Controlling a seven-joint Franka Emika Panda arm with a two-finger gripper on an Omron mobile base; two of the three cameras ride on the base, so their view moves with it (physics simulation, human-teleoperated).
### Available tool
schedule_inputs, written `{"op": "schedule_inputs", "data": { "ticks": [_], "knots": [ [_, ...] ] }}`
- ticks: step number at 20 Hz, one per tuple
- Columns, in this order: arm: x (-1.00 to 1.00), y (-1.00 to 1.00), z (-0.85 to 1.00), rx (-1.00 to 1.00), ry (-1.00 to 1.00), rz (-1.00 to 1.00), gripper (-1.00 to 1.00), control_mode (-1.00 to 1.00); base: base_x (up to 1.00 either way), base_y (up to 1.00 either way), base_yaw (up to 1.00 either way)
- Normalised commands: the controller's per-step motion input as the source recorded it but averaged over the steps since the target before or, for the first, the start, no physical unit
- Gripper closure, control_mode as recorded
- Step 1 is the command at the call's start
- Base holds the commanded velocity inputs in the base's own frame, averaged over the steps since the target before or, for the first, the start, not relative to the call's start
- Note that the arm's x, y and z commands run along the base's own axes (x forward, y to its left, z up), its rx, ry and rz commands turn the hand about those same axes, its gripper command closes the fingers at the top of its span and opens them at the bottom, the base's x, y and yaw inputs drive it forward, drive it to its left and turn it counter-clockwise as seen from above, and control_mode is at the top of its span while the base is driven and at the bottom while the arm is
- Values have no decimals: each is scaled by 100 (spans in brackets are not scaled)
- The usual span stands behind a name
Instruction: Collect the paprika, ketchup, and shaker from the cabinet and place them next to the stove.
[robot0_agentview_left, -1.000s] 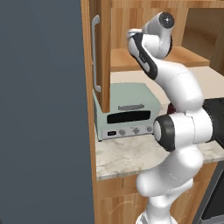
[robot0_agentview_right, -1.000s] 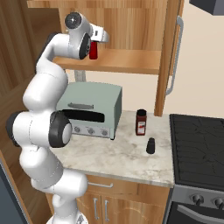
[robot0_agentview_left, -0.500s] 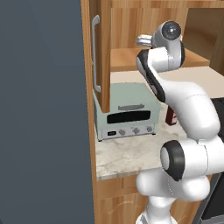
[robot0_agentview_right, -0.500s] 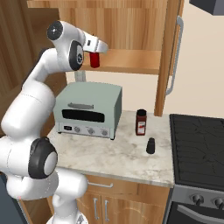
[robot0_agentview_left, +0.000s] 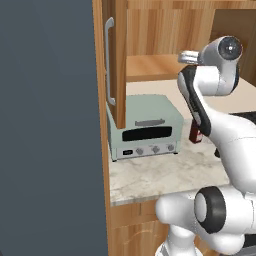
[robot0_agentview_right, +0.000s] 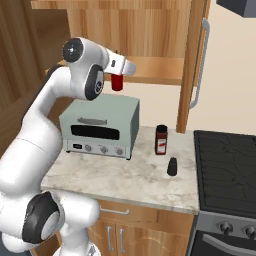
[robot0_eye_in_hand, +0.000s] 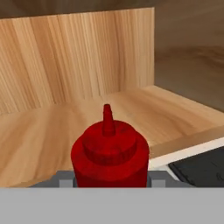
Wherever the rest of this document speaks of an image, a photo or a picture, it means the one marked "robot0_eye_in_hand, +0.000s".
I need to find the black stove hob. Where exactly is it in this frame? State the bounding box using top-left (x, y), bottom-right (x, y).
top-left (168, 146), bottom-right (224, 188)

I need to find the red ketchup bottle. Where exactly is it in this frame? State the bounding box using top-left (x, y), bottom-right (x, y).
top-left (70, 103), bottom-right (151, 188)

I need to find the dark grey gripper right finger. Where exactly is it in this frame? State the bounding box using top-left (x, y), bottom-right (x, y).
top-left (146, 171), bottom-right (193, 188)

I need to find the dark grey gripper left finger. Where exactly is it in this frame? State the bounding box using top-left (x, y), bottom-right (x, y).
top-left (29, 171), bottom-right (78, 188)

